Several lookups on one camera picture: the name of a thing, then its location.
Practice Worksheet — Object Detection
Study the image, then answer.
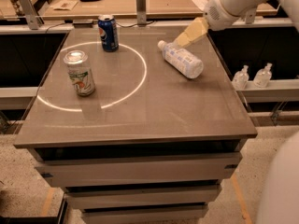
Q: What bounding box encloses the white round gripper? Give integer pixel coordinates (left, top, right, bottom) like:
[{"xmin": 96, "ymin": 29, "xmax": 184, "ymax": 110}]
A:
[{"xmin": 174, "ymin": 0, "xmax": 239, "ymax": 48}]

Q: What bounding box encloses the blue plastic water bottle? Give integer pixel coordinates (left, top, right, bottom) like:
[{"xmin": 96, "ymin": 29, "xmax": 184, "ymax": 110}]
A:
[{"xmin": 158, "ymin": 40, "xmax": 204, "ymax": 79}]

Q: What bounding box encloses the left clear sanitizer bottle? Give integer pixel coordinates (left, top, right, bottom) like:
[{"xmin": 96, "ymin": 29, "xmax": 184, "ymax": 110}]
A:
[{"xmin": 232, "ymin": 65, "xmax": 249, "ymax": 90}]

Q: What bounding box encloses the clear sanitizer bottle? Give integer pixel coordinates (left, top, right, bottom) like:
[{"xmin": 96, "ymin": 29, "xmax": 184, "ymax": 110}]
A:
[
  {"xmin": 253, "ymin": 63, "xmax": 272, "ymax": 88},
  {"xmin": 232, "ymin": 65, "xmax": 249, "ymax": 90}
]

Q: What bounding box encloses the right clear sanitizer bottle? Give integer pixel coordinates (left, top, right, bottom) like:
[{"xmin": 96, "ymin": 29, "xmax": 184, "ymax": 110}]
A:
[{"xmin": 253, "ymin": 63, "xmax": 272, "ymax": 88}]

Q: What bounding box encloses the white paper sheet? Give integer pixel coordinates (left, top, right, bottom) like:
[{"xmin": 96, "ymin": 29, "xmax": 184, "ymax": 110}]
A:
[{"xmin": 192, "ymin": 0, "xmax": 208, "ymax": 11}]

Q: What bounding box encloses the blue Pepsi can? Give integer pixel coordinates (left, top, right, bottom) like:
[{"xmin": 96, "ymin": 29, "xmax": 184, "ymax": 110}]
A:
[{"xmin": 98, "ymin": 14, "xmax": 119, "ymax": 52}]

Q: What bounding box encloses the grey drawer cabinet table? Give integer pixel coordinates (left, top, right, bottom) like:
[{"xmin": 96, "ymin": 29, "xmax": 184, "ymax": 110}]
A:
[{"xmin": 15, "ymin": 26, "xmax": 257, "ymax": 224}]

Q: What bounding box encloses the green white soda can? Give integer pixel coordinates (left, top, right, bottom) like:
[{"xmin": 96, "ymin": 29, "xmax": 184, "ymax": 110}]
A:
[{"xmin": 64, "ymin": 50, "xmax": 95, "ymax": 96}]

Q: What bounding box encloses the small paper card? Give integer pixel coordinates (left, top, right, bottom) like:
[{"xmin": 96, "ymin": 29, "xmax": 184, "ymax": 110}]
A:
[{"xmin": 50, "ymin": 0, "xmax": 78, "ymax": 10}]

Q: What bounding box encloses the right metal bracket post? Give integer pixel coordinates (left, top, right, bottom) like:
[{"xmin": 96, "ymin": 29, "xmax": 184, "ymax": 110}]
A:
[{"xmin": 244, "ymin": 7, "xmax": 257, "ymax": 24}]

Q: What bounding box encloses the metal bracket post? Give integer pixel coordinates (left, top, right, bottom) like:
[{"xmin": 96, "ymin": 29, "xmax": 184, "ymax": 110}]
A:
[
  {"xmin": 135, "ymin": 0, "xmax": 147, "ymax": 26},
  {"xmin": 244, "ymin": 7, "xmax": 257, "ymax": 24},
  {"xmin": 18, "ymin": 0, "xmax": 43, "ymax": 30}
]

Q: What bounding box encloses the middle metal bracket post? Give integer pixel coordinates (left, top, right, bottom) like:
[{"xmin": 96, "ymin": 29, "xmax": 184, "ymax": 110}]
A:
[{"xmin": 135, "ymin": 0, "xmax": 147, "ymax": 26}]

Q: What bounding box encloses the left metal bracket post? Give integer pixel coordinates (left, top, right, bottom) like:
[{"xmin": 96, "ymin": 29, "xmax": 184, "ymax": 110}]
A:
[{"xmin": 18, "ymin": 0, "xmax": 43, "ymax": 30}]

